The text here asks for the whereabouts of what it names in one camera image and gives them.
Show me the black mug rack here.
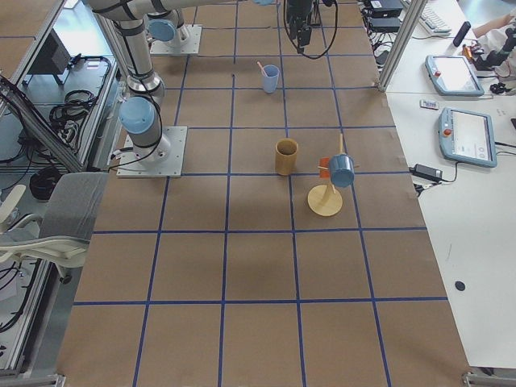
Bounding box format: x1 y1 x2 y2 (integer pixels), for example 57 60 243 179
310 1 322 27

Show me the wooden mug tree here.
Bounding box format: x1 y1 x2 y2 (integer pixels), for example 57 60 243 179
307 134 346 217

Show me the teach pendant near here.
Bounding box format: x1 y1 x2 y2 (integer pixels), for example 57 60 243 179
438 107 497 168

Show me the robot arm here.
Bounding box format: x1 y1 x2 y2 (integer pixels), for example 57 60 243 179
87 1 219 164
148 19 190 46

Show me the light blue cup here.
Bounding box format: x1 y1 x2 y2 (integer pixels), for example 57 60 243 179
262 64 280 94

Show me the black power adapter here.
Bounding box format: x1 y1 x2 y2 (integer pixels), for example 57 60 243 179
409 164 443 183

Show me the grey office chair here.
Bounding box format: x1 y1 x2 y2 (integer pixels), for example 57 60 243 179
1 172 108 284

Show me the teach pendant far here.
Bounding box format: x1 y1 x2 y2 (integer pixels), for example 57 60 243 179
425 56 485 97

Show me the blue mug on tree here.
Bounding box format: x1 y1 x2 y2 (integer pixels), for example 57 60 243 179
328 153 355 188

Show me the bamboo cup holder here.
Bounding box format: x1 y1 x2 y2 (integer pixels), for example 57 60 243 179
275 138 299 176

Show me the orange mug on tree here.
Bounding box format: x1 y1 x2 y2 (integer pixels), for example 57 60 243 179
318 157 331 179

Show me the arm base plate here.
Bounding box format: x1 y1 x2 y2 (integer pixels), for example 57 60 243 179
116 126 188 178
148 20 202 56

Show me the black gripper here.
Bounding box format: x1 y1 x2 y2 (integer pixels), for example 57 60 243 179
285 0 335 47

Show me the aluminium frame post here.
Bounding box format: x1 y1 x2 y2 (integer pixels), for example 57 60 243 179
377 0 427 92

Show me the teach pendant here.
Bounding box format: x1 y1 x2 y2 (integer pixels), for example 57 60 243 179
425 56 485 97
438 107 497 168

